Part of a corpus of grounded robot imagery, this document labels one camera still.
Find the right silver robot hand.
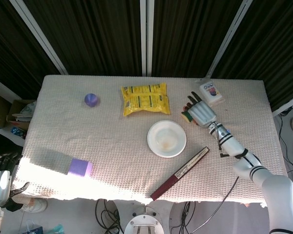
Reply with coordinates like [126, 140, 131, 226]
[182, 91, 217, 128]

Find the white paper plate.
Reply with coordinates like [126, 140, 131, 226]
[147, 120, 188, 158]

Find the white tissue pack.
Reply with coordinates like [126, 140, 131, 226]
[196, 78, 227, 107]

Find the blue shopping bag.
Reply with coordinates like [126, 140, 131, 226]
[21, 219, 44, 234]

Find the yellow snack bag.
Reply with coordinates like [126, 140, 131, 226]
[121, 82, 171, 117]

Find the dark red folded fan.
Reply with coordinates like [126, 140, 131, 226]
[150, 146, 210, 201]

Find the open cardboard box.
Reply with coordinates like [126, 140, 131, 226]
[6, 99, 37, 130]

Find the dark curtain panel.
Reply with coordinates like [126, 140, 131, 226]
[152, 0, 247, 78]
[24, 0, 142, 76]
[0, 0, 62, 101]
[213, 0, 293, 112]

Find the purple foam block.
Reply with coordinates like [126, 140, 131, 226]
[67, 157, 93, 177]

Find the white waffle tablecloth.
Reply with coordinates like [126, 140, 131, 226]
[11, 75, 289, 204]

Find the purple ball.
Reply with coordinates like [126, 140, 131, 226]
[84, 93, 100, 108]

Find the white robot torso base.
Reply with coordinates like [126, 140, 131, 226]
[112, 199, 177, 234]

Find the white slanted frame post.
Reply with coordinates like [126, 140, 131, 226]
[9, 0, 69, 75]
[206, 0, 253, 79]

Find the white frame rail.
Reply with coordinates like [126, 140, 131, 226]
[271, 98, 293, 117]

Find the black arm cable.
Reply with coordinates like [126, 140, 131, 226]
[192, 176, 240, 234]

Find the white upright frame post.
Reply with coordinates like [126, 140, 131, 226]
[139, 0, 147, 76]
[147, 0, 155, 76]

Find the black floor cable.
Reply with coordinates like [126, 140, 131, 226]
[274, 104, 293, 186]

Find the black cable bundle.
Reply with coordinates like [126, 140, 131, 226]
[95, 198, 121, 234]

